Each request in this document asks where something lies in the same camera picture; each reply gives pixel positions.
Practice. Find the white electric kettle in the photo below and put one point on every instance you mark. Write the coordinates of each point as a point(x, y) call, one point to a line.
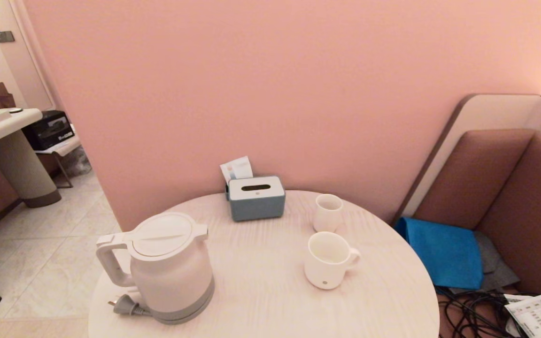
point(172, 267)

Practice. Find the white paper cards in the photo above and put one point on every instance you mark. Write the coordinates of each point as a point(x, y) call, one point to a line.
point(237, 168)

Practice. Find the grey tissue box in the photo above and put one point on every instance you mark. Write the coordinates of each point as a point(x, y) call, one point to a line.
point(256, 204)

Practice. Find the small white cup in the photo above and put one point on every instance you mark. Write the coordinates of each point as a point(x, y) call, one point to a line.
point(328, 218)

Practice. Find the grey round kettle base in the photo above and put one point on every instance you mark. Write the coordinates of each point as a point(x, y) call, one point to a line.
point(183, 320)

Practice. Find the clear plastic bag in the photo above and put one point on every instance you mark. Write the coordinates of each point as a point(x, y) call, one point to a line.
point(79, 162)

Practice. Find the blue cloth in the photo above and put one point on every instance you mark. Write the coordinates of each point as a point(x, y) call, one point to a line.
point(444, 253)

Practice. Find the grey power plug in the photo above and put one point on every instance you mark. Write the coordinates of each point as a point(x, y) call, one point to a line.
point(125, 306)

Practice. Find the white stool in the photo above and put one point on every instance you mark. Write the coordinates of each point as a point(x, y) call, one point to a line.
point(59, 148)

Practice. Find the black box appliance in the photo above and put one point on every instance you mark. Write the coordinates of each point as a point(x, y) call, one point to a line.
point(47, 130)

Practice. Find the grey felt mat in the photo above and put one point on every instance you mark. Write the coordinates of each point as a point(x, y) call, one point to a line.
point(491, 258)

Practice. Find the white washbasin counter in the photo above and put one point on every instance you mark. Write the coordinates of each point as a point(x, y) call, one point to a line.
point(21, 164)

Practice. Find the brown upholstered sofa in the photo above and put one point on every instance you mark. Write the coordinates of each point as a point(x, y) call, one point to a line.
point(524, 202)

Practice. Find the printed paper sheet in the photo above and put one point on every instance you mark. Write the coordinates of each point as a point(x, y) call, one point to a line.
point(533, 317)

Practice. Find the grey wall switch plate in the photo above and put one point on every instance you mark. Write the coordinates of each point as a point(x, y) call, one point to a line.
point(5, 36)

